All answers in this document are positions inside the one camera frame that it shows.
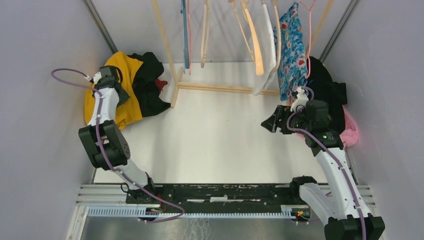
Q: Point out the wooden clothes rack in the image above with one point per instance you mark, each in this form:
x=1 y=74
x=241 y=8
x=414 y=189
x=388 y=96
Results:
x=177 y=77

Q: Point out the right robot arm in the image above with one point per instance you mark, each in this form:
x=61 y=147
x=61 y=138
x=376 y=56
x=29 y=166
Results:
x=344 y=213

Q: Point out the yellow garment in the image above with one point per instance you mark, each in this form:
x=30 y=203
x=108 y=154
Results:
x=129 y=112

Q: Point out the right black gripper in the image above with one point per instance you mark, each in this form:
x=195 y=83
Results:
x=271 y=123

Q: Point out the wooden hanger back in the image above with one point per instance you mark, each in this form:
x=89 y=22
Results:
x=205 y=34

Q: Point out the red dotted garment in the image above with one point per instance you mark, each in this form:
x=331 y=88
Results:
x=160 y=84

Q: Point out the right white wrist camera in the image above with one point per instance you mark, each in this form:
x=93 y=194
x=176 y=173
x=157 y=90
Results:
x=300 y=96

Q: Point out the wooden hanger front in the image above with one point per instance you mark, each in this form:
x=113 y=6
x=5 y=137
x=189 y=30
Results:
x=255 y=52

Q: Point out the pink plastic hanger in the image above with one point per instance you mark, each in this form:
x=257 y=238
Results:
x=189 y=36
x=309 y=46

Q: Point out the black garment right pile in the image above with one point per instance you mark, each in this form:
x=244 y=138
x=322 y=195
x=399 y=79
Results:
x=329 y=91

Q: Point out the blue floral skirt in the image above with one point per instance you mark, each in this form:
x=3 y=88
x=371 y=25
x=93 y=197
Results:
x=292 y=69

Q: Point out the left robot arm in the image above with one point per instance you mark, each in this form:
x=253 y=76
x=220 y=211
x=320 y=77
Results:
x=102 y=140

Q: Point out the pink garment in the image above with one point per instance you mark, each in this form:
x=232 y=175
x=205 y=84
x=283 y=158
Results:
x=350 y=136

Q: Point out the black garment left pile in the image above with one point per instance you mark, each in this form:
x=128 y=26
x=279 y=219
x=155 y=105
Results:
x=144 y=85

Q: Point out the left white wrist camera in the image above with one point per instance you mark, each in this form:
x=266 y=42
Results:
x=95 y=78

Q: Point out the wooden hanger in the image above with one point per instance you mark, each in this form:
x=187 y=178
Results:
x=205 y=34
x=255 y=52
x=279 y=39

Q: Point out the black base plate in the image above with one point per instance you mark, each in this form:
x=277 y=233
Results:
x=218 y=198

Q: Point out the white slotted cable duct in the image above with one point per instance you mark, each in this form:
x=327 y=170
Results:
x=142 y=212

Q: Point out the grey plastic hanger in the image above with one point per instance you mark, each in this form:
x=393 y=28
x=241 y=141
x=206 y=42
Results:
x=186 y=55

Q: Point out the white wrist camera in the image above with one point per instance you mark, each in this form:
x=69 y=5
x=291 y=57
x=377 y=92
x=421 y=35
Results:
x=95 y=78
x=300 y=96

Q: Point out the white garment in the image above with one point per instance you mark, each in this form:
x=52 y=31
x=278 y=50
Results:
x=265 y=35

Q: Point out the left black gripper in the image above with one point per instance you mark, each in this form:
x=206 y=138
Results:
x=124 y=98

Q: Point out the black garment pile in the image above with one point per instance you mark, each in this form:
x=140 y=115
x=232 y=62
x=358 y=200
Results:
x=144 y=85
x=329 y=91

